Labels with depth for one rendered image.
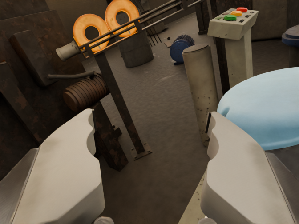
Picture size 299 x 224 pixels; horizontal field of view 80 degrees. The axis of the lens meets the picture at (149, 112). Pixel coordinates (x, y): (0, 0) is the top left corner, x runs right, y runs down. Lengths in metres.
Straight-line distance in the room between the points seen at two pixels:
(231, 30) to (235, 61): 0.15
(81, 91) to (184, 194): 0.63
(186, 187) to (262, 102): 0.72
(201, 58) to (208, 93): 0.16
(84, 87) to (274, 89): 0.77
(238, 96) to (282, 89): 0.04
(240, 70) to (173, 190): 0.58
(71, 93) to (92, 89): 0.09
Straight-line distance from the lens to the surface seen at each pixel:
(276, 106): 0.19
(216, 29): 0.71
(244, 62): 0.79
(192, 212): 0.46
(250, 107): 0.19
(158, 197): 0.89
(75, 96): 0.85
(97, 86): 0.90
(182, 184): 0.90
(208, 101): 0.87
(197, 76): 0.82
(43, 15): 1.14
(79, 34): 0.90
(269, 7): 2.73
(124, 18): 3.33
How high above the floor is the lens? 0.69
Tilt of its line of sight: 26 degrees down
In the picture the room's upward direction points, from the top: 20 degrees counter-clockwise
